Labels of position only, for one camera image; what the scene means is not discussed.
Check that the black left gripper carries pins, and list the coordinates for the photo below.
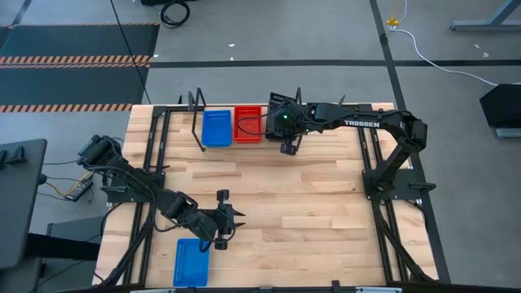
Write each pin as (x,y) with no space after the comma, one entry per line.
(211,226)

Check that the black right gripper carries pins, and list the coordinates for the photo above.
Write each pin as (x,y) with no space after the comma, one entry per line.
(295,122)

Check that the black plastic slotted basket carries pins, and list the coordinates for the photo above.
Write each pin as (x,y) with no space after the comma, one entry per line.
(281,99)
(270,136)

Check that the red plastic slotted basket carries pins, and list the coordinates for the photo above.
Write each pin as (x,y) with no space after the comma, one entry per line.
(248,128)

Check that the blue plastic slotted basket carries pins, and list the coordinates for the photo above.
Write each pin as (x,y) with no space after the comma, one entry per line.
(216,130)
(189,268)

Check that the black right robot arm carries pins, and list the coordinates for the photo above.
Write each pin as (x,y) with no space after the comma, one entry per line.
(366,123)

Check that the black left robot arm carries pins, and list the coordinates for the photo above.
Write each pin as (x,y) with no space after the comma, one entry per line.
(138,183)

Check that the black-framed wooden shelf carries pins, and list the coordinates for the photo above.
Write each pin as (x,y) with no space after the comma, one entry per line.
(244,145)

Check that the black power adapter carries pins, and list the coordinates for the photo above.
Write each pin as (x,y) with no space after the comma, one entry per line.
(79,190)

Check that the black angular equipment cover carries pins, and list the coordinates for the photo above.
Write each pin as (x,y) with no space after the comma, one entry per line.
(504,106)

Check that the gray metal stand leg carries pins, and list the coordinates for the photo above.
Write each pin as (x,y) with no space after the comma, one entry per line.
(484,26)

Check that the black desk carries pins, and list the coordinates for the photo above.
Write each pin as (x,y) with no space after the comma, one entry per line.
(20,203)

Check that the black orange-striped floor mat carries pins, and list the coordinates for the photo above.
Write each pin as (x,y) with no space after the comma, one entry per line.
(61,85)

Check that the black aluminium table frame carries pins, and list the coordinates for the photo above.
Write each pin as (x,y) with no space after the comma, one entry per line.
(175,107)

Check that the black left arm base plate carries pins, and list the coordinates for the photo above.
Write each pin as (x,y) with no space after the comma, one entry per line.
(114,197)

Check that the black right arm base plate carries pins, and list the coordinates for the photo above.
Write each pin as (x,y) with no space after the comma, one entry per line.
(407,183)

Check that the black desk bracket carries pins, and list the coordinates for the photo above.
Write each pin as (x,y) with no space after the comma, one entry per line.
(3,158)
(16,156)

